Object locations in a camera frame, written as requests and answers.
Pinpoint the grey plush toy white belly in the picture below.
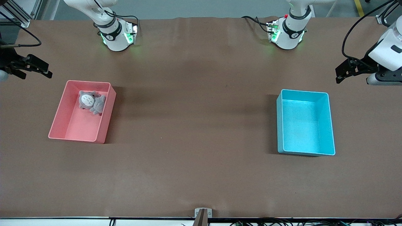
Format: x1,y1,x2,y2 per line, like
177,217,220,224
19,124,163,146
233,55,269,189
78,90,98,111

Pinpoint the plain grey plush toy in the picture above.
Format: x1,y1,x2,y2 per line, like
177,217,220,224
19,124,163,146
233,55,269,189
89,94,106,116

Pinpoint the left arm base connector plate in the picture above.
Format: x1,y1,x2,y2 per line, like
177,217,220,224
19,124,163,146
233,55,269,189
267,20,281,43

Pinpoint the right arm base connector plate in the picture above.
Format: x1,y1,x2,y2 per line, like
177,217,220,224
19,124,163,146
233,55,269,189
123,23,139,45

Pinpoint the pink plastic box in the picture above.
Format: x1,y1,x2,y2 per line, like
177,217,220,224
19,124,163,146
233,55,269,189
48,80,117,144

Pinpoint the blue plastic box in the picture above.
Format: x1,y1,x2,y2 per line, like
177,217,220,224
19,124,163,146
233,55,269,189
276,89,336,156

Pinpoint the brown table mat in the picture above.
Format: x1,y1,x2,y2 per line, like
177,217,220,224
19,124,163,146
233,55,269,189
0,17,402,219

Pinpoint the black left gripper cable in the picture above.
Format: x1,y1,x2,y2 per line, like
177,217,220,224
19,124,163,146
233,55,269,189
342,0,398,69

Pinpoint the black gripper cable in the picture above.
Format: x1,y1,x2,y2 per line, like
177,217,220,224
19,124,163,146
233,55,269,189
342,0,398,69
0,12,42,48

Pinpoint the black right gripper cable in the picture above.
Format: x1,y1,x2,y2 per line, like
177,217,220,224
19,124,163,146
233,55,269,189
0,12,42,48

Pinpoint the aluminium frame post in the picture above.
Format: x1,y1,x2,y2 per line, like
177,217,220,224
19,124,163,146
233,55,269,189
0,0,43,28
375,0,402,25

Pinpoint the black right arm base cable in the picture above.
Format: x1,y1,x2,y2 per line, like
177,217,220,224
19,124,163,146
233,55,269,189
102,9,140,33

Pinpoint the black arm base cable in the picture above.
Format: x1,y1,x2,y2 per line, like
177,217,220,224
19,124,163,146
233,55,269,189
241,16,271,34
102,9,140,33

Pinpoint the black left arm base cable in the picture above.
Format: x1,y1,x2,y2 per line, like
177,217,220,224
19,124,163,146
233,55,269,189
241,16,271,34

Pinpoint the white table edge rail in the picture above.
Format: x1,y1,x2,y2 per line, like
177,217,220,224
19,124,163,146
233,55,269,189
0,218,402,226

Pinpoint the black cable tangle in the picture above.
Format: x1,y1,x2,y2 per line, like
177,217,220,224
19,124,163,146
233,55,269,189
229,215,402,226

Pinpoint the grey metal bracket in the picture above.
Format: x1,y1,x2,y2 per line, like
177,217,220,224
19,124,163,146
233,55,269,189
194,208,213,219

